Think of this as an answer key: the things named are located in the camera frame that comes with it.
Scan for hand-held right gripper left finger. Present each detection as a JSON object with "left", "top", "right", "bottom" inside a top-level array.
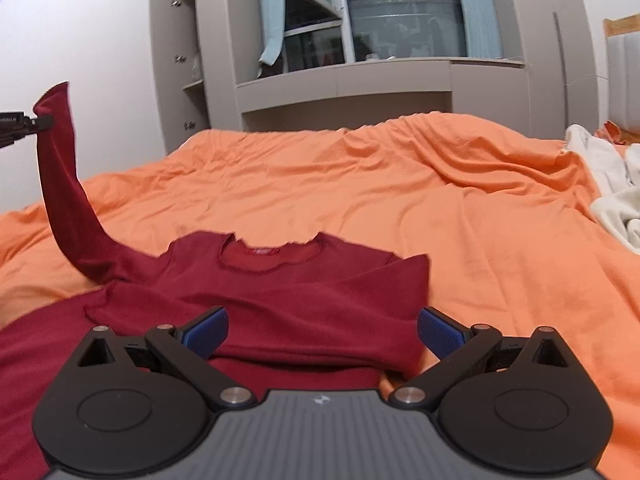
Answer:
[{"left": 65, "top": 306, "right": 258, "bottom": 409}]

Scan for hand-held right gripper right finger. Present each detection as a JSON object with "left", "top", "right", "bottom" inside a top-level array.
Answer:
[{"left": 390, "top": 306, "right": 577, "bottom": 409}]

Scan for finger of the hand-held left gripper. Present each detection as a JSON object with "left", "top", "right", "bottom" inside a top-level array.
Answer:
[{"left": 0, "top": 110, "right": 54, "bottom": 149}]

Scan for dark red long-sleeved shirt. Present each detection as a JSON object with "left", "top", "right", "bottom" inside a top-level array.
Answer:
[{"left": 0, "top": 81, "right": 432, "bottom": 480}]

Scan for orange bed blanket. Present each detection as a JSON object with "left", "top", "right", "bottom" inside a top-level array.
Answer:
[{"left": 0, "top": 110, "right": 640, "bottom": 480}]

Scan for white crumpled cloth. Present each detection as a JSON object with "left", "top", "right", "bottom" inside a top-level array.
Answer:
[{"left": 565, "top": 124, "right": 640, "bottom": 256}]

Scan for grey built-in cabinet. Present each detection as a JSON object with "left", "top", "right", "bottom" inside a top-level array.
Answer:
[{"left": 149, "top": 0, "right": 608, "bottom": 156}]

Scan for light blue curtain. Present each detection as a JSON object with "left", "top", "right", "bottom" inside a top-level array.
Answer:
[
  {"left": 255, "top": 0, "right": 287, "bottom": 66},
  {"left": 452, "top": 0, "right": 503, "bottom": 59}
]

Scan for white padded headboard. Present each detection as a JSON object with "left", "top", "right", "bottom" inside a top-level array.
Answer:
[{"left": 602, "top": 17, "right": 640, "bottom": 133}]

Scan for glass window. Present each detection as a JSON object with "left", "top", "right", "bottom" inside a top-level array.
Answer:
[{"left": 282, "top": 0, "right": 471, "bottom": 73}]

